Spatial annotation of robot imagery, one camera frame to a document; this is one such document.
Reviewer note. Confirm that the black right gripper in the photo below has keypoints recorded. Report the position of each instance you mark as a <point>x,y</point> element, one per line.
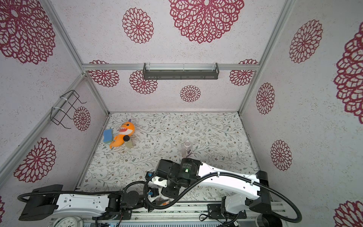
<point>163,168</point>

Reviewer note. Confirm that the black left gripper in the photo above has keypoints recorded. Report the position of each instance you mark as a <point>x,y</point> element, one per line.
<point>151,208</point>

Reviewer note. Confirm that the white bottle orange base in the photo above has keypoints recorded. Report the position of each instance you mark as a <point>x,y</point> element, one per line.
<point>162,202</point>

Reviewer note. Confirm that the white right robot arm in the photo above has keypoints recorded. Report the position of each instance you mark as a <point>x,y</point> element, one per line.
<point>249,190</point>

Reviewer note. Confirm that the black capped square bottle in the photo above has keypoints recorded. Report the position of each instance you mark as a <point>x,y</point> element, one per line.
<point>127,141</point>

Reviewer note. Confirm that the orange shark plush toy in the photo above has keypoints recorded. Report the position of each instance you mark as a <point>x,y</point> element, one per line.
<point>127,129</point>

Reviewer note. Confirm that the blue green sponge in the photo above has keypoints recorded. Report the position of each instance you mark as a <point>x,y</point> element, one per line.
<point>108,136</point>

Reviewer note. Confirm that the white dial gauge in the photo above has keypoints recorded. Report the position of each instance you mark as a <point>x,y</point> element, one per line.
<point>69,222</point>

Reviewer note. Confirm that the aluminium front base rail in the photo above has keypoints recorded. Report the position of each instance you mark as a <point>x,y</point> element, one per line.
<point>182,214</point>

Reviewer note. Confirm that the grey wall shelf rail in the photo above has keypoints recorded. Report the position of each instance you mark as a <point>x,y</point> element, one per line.
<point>180,72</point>

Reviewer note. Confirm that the black wire wall rack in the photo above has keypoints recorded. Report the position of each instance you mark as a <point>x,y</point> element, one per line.
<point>68,101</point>

